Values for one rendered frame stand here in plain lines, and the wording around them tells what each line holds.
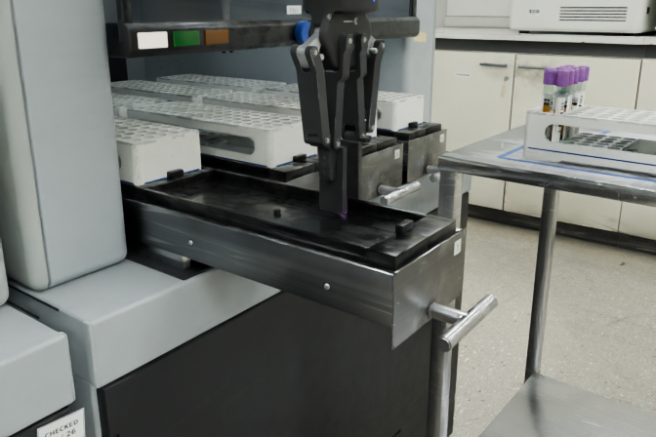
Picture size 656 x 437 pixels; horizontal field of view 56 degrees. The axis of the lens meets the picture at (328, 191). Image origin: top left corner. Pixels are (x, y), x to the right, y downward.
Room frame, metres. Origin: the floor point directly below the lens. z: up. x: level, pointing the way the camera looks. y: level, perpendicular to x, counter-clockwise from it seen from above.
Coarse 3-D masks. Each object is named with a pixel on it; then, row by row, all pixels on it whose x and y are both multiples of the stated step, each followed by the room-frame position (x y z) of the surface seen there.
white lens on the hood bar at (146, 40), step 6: (138, 36) 0.65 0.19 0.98; (144, 36) 0.65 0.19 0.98; (150, 36) 0.66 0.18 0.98; (156, 36) 0.67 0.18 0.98; (162, 36) 0.67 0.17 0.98; (144, 42) 0.65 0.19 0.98; (150, 42) 0.66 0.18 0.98; (156, 42) 0.67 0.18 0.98; (162, 42) 0.67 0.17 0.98; (144, 48) 0.65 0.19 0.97
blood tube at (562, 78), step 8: (560, 72) 0.79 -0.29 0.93; (568, 72) 0.79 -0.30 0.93; (560, 80) 0.79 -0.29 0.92; (568, 80) 0.79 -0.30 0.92; (560, 88) 0.79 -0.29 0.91; (560, 96) 0.79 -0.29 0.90; (560, 104) 0.79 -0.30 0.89; (560, 112) 0.79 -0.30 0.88; (552, 128) 0.79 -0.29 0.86; (560, 128) 0.79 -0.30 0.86; (552, 136) 0.79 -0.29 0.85
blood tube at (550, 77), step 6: (546, 72) 0.81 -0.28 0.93; (552, 72) 0.80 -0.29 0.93; (546, 78) 0.81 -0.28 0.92; (552, 78) 0.80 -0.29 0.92; (546, 84) 0.80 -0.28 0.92; (552, 84) 0.80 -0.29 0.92; (546, 90) 0.81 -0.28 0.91; (552, 90) 0.80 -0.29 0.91; (546, 96) 0.80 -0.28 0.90; (552, 96) 0.81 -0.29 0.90; (546, 102) 0.80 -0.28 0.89; (540, 108) 0.81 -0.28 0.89; (546, 108) 0.80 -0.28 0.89; (546, 132) 0.81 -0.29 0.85
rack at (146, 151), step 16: (128, 128) 0.78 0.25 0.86; (144, 128) 0.79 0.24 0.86; (160, 128) 0.78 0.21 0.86; (176, 128) 0.78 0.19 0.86; (128, 144) 0.69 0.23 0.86; (144, 144) 0.70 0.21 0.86; (160, 144) 0.71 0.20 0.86; (176, 144) 0.73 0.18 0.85; (192, 144) 0.75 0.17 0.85; (128, 160) 0.69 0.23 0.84; (144, 160) 0.69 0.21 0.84; (160, 160) 0.71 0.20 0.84; (176, 160) 0.73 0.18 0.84; (192, 160) 0.75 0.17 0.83; (128, 176) 0.70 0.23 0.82; (144, 176) 0.69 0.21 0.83; (160, 176) 0.71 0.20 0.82
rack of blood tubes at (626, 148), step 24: (528, 120) 0.81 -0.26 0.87; (552, 120) 0.79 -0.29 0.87; (576, 120) 0.77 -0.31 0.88; (600, 120) 0.75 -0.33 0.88; (624, 120) 0.74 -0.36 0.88; (648, 120) 0.74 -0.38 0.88; (528, 144) 0.81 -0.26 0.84; (552, 144) 0.79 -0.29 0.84; (576, 144) 0.77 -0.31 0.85; (600, 144) 0.79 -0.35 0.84; (624, 144) 0.79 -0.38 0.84; (648, 144) 0.80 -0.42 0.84; (624, 168) 0.73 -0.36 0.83; (648, 168) 0.71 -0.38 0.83
